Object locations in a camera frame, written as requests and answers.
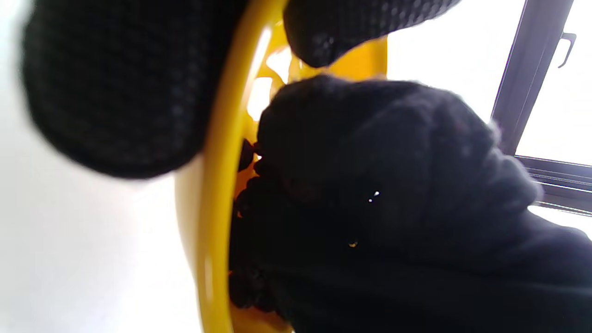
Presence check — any person's right hand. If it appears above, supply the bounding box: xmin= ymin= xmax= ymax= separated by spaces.
xmin=254 ymin=74 xmax=592 ymax=333

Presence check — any person's left hand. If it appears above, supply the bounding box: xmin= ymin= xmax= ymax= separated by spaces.
xmin=21 ymin=0 xmax=463 ymax=179

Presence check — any yellow bowl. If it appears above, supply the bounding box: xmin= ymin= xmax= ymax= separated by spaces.
xmin=175 ymin=0 xmax=388 ymax=333

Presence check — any black window frame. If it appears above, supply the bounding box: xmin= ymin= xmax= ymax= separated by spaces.
xmin=490 ymin=0 xmax=592 ymax=216

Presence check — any pile of dark cranberries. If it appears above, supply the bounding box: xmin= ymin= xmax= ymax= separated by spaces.
xmin=229 ymin=139 xmax=287 ymax=320

